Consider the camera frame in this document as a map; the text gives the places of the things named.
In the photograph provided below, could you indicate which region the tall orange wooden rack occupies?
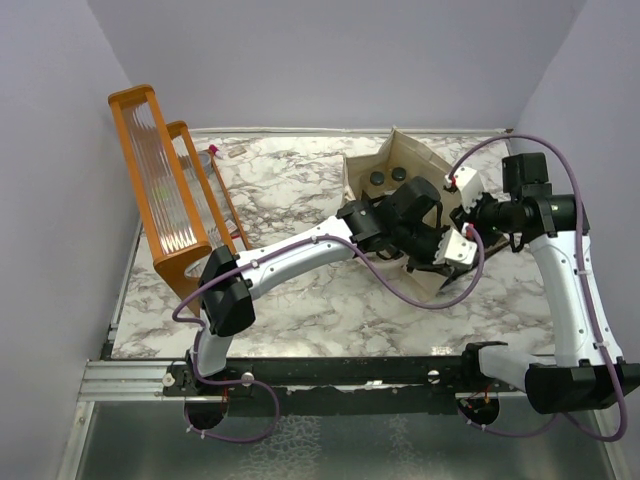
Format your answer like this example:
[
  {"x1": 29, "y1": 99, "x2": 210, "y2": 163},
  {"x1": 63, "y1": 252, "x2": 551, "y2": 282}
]
[{"x1": 108, "y1": 84, "x2": 215, "y2": 299}]

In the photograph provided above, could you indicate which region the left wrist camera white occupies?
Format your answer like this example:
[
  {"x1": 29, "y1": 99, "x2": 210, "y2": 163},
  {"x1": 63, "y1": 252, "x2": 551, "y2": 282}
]
[{"x1": 433, "y1": 228, "x2": 478, "y2": 268}]

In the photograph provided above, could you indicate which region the aluminium frame rail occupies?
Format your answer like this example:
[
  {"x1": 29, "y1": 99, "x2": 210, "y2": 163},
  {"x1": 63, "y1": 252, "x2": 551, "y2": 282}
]
[{"x1": 80, "y1": 355, "x2": 553, "y2": 402}]

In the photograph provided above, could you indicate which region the beige canvas tote bag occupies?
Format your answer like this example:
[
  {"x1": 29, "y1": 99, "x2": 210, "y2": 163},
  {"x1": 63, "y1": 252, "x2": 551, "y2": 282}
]
[{"x1": 338, "y1": 129, "x2": 466, "y2": 302}]

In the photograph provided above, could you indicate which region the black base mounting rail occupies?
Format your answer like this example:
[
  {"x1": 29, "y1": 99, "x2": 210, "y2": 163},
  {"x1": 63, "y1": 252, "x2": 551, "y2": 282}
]
[{"x1": 163, "y1": 356, "x2": 511, "y2": 417}]

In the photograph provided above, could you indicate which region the short orange wooden rack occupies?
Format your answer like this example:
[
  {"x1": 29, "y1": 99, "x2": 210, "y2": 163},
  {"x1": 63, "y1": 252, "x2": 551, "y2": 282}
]
[{"x1": 167, "y1": 121, "x2": 251, "y2": 252}]

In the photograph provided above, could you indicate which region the clear bottle black cap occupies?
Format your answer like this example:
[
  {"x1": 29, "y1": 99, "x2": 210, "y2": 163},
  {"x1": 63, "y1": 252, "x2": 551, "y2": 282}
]
[{"x1": 391, "y1": 167, "x2": 407, "y2": 182}]

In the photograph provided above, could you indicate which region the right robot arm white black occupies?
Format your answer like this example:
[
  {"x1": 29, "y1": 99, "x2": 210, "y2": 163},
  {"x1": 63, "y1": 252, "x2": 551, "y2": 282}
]
[{"x1": 445, "y1": 153, "x2": 639, "y2": 414}]

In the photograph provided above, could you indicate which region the grey tape roll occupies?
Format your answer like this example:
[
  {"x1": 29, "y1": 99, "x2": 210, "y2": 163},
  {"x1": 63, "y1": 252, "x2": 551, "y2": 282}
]
[{"x1": 198, "y1": 151, "x2": 215, "y2": 176}]

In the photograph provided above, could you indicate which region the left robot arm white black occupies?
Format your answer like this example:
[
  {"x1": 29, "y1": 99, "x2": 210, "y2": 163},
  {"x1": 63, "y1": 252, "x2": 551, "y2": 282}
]
[{"x1": 186, "y1": 177, "x2": 477, "y2": 395}]

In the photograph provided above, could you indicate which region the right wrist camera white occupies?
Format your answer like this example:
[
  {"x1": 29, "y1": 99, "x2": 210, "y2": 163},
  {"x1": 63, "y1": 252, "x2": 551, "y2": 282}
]
[{"x1": 444, "y1": 167, "x2": 485, "y2": 213}]

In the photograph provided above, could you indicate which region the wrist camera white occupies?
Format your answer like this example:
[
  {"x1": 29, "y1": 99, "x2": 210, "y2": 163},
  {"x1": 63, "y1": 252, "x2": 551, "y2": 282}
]
[
  {"x1": 433, "y1": 228, "x2": 478, "y2": 268},
  {"x1": 444, "y1": 167, "x2": 485, "y2": 213}
]

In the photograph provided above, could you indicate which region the small pink white tube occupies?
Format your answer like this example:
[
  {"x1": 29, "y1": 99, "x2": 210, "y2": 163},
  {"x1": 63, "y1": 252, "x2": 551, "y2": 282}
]
[{"x1": 208, "y1": 144, "x2": 222, "y2": 158}]

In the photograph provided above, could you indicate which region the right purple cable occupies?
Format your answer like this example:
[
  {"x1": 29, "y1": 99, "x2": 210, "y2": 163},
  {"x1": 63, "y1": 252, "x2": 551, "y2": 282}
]
[{"x1": 447, "y1": 133, "x2": 630, "y2": 442}]

